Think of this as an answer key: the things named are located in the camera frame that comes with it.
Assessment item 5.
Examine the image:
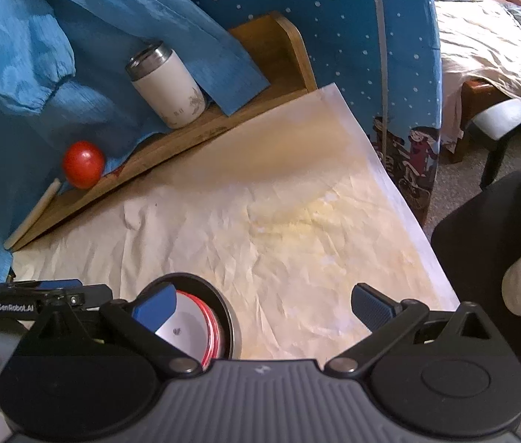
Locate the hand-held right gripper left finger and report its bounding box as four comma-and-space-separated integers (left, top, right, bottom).
25, 281, 203, 375

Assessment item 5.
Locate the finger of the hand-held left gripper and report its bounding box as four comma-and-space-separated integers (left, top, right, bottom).
8, 279, 82, 289

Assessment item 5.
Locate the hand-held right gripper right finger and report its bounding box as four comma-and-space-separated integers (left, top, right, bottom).
324, 282, 513, 377

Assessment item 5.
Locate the white bowl with red rim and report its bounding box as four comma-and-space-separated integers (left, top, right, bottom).
154, 290, 228, 370

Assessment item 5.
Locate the steel bowl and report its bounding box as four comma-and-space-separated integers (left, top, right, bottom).
138, 274, 243, 361

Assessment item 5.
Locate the red tomato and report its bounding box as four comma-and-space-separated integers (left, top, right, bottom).
62, 141, 106, 190

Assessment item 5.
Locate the black office chair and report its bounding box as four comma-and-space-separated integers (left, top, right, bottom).
430, 98, 521, 404

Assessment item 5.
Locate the white paper sheet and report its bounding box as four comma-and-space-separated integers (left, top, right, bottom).
11, 82, 460, 361

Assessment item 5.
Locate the wooden shelf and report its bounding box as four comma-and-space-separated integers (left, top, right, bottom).
8, 11, 319, 252

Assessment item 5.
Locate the white tumbler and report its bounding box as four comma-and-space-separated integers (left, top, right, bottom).
125, 42, 207, 130

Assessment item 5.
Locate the blue cloth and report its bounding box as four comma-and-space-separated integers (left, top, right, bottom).
0, 0, 271, 273

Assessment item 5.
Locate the blue dotted printed panel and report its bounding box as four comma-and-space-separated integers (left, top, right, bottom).
147, 0, 443, 228

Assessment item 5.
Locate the bed with white sheets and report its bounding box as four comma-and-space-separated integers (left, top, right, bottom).
426, 0, 521, 146

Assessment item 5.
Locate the wooden bed frame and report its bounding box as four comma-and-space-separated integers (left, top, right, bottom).
449, 80, 494, 163

